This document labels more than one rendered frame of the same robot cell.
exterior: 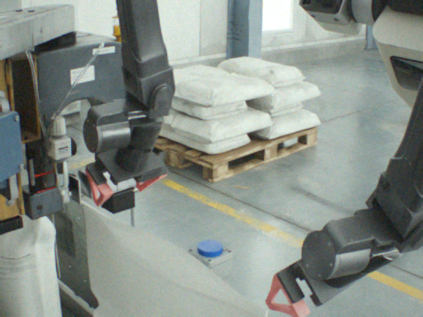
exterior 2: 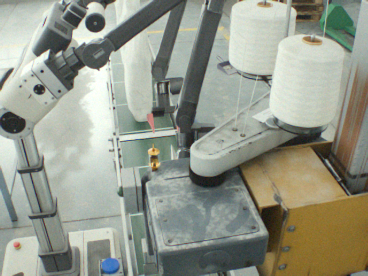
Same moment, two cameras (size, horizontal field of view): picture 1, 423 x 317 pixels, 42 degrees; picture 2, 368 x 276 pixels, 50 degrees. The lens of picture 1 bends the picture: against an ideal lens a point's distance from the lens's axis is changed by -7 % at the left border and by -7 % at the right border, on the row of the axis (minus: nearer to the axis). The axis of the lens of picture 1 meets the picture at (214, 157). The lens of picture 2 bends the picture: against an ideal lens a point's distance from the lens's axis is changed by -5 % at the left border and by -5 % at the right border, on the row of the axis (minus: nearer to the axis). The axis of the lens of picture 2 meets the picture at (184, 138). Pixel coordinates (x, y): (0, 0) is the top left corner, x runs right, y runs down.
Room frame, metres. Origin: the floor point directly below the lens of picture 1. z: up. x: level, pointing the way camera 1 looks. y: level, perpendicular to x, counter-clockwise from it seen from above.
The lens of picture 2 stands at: (1.83, 0.70, 1.96)
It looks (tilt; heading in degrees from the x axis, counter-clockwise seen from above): 34 degrees down; 213
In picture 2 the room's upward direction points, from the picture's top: straight up
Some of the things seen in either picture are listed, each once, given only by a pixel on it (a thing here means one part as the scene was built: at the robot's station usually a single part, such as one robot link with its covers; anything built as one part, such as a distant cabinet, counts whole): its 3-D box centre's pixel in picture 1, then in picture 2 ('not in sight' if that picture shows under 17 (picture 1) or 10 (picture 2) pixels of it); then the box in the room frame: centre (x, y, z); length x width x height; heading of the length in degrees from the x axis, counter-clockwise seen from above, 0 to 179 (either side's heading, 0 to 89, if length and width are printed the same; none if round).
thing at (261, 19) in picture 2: not in sight; (261, 35); (0.88, 0.33, 1.61); 0.17 x 0.17 x 0.17
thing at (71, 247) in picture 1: (77, 248); not in sight; (1.74, 0.47, 0.54); 1.05 x 0.02 x 0.41; 44
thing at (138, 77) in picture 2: not in sight; (137, 65); (-0.35, -1.11, 0.74); 0.47 x 0.22 x 0.72; 42
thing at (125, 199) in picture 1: (123, 195); (158, 261); (1.20, 0.20, 0.98); 0.09 x 0.05 x 0.05; 134
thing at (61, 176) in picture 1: (60, 173); not in sight; (1.02, 0.29, 1.11); 0.03 x 0.03 x 0.06
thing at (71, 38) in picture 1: (55, 38); (207, 171); (1.15, 0.33, 1.35); 0.09 x 0.09 x 0.03
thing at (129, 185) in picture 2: not in sight; (131, 190); (1.25, 0.17, 1.29); 0.08 x 0.05 x 0.09; 44
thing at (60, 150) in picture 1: (60, 155); not in sight; (1.03, 0.29, 1.14); 0.05 x 0.04 x 0.16; 134
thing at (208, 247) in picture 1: (210, 250); (110, 266); (1.22, 0.00, 0.84); 0.06 x 0.06 x 0.02
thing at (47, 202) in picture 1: (40, 198); not in sight; (1.05, 0.35, 1.04); 0.08 x 0.06 x 0.05; 134
